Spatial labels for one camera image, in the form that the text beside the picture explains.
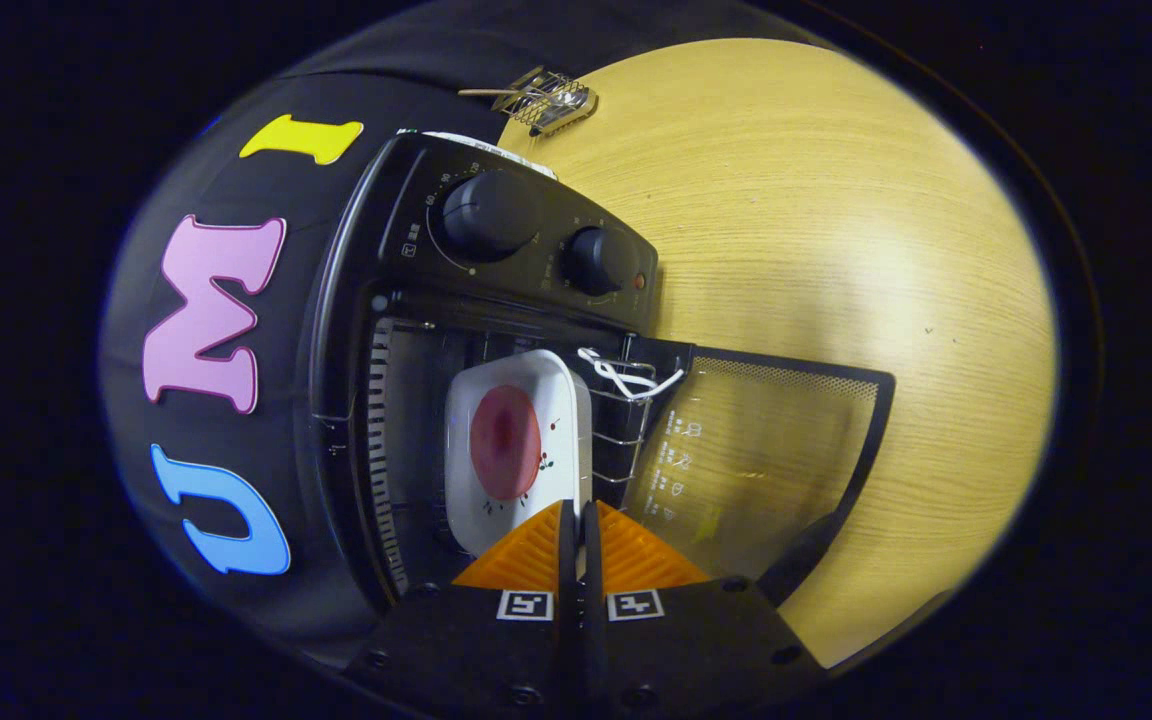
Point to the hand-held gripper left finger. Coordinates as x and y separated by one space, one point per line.
496 640

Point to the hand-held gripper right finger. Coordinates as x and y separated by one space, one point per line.
676 640

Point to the white square plate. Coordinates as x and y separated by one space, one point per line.
566 400

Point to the black toaster oven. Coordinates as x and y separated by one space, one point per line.
406 180

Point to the pink meat slice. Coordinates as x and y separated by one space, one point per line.
506 440

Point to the wooden stick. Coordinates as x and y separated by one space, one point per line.
481 92

